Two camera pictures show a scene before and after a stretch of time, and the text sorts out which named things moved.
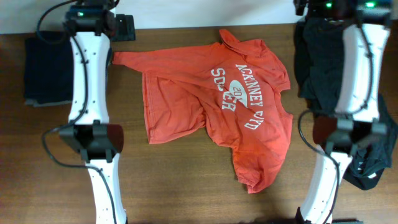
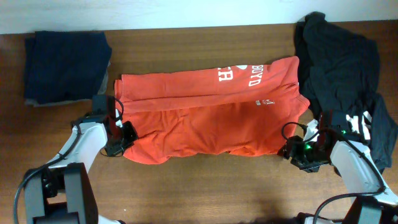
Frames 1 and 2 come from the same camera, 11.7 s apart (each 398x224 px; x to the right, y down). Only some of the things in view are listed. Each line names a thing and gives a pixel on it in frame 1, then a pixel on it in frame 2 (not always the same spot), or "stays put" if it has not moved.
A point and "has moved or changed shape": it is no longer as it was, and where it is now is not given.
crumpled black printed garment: x=318 y=45 stays put
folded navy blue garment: x=48 y=68 stays put
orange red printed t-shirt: x=232 y=88 has moved or changed shape
